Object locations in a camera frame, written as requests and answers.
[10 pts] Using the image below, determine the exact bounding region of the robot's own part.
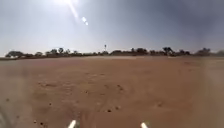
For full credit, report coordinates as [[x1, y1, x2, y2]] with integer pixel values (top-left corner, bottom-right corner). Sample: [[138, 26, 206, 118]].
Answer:
[[67, 119, 78, 128], [139, 121, 149, 128]]

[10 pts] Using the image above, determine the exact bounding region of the reddish brown dirt ground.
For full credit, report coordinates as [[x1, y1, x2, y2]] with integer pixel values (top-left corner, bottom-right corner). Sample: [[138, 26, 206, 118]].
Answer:
[[0, 55, 224, 128]]

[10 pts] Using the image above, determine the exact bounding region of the row of trees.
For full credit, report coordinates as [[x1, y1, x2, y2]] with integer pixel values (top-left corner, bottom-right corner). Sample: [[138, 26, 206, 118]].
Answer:
[[0, 46, 224, 61]]

